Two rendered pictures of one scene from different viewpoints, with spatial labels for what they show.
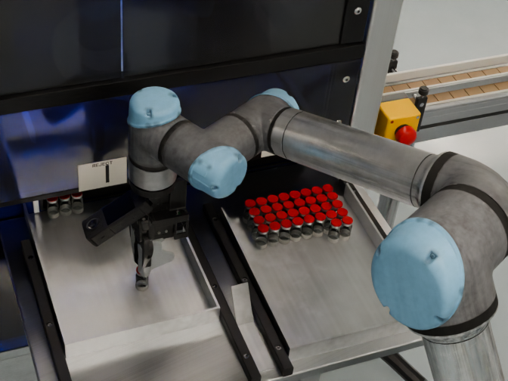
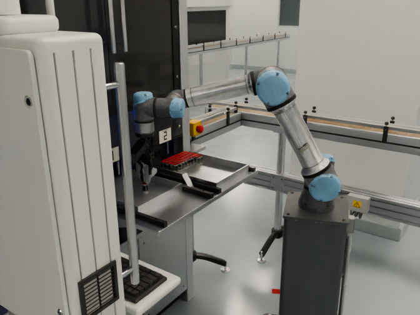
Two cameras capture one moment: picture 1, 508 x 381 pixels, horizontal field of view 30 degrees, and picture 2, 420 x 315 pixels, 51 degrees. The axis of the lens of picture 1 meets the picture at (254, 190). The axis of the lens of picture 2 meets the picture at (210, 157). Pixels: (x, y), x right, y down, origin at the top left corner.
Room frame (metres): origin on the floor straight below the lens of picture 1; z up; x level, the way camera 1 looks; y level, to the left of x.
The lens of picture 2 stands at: (-0.46, 0.75, 1.61)
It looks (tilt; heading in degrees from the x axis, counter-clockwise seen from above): 20 degrees down; 330
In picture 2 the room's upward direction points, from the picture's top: straight up
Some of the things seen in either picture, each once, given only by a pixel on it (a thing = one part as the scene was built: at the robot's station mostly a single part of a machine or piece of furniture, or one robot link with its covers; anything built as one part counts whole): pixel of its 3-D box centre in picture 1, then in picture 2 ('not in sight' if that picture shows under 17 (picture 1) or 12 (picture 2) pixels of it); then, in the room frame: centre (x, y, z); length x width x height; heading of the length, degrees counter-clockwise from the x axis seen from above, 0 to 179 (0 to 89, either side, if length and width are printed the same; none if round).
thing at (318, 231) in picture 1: (302, 228); (185, 163); (1.25, -0.10, 0.90); 0.18 x 0.02 x 0.05; 115
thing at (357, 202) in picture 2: not in sight; (358, 202); (1.12, -1.14, 0.50); 0.12 x 0.05 x 0.09; 26
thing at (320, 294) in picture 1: (320, 264); (201, 169); (1.17, -0.13, 0.90); 0.34 x 0.26 x 0.04; 25
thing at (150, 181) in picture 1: (152, 165); (144, 127); (1.09, 0.16, 1.15); 0.08 x 0.08 x 0.05
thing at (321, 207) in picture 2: not in sight; (317, 194); (0.79, -0.48, 0.84); 0.15 x 0.15 x 0.10
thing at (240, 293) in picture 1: (252, 326); (197, 184); (1.00, -0.02, 0.91); 0.14 x 0.03 x 0.06; 26
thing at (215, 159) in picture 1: (211, 155); (170, 107); (1.04, 0.07, 1.23); 0.11 x 0.11 x 0.08; 54
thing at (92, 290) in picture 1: (117, 259); (129, 188); (1.12, 0.22, 0.90); 0.34 x 0.26 x 0.04; 26
